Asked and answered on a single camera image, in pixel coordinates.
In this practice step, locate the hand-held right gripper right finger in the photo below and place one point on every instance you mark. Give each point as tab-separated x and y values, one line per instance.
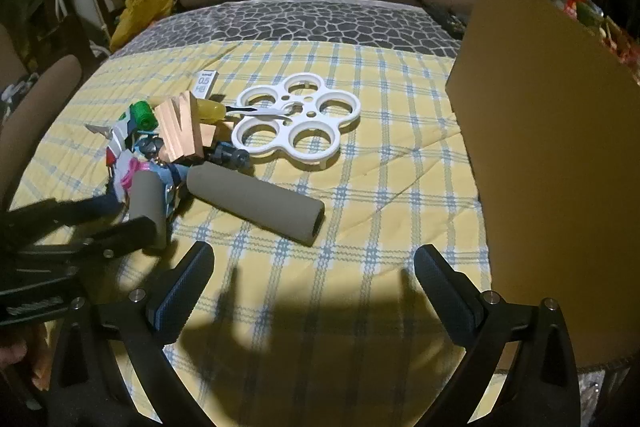
452	304

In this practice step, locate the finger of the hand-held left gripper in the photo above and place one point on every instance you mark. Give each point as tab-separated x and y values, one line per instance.
75	211
120	234

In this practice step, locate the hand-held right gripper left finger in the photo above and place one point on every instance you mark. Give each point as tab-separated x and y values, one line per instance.
169	307

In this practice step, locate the short grey foam roller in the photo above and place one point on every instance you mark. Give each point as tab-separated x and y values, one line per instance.
149	207

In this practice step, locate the white and pink toy robot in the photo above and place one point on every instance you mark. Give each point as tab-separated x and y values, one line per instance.
116	157

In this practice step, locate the long grey foam roller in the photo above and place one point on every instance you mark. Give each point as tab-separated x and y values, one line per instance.
255	204

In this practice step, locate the brown cardboard box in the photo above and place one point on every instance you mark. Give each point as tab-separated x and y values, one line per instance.
545	167

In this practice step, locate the person's left hand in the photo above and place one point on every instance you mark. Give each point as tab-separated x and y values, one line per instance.
11	353

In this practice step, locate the light blue toy part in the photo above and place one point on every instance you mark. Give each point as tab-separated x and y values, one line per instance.
169	184

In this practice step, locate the blue and black toy part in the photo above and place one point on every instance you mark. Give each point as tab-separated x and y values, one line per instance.
149	146

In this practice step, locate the brown chair armrest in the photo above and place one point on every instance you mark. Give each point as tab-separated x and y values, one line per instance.
35	117

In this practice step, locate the yellow plaid blanket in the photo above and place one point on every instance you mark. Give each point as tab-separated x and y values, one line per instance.
350	227

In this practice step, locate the black and white cloth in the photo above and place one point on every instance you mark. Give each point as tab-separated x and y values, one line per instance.
12	89

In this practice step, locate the dark blue toy part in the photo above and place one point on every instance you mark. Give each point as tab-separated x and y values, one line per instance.
232	155

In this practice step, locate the pencil lead case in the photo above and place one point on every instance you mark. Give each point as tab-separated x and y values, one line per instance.
205	83

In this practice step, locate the yellow plastic bag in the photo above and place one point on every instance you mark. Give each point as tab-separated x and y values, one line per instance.
140	12

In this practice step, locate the grey pebble patterned blanket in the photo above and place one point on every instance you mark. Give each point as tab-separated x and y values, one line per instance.
300	24

